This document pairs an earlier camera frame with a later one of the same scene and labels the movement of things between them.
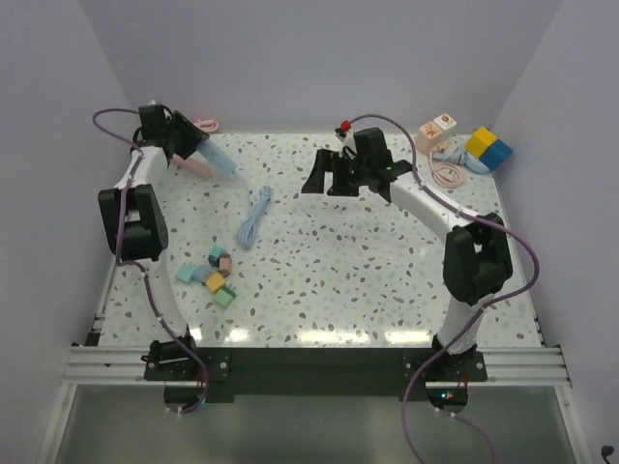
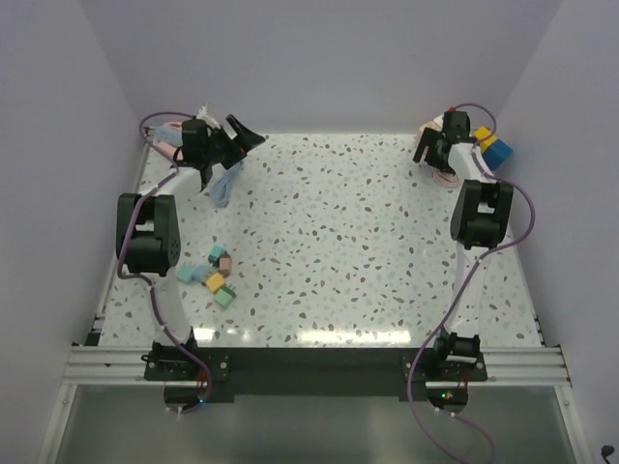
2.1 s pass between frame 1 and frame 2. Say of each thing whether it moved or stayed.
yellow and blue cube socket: stayed
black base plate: stayed
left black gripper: moved
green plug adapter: stayed
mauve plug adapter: stayed
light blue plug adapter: stayed
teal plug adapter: stayed
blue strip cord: moved
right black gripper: moved
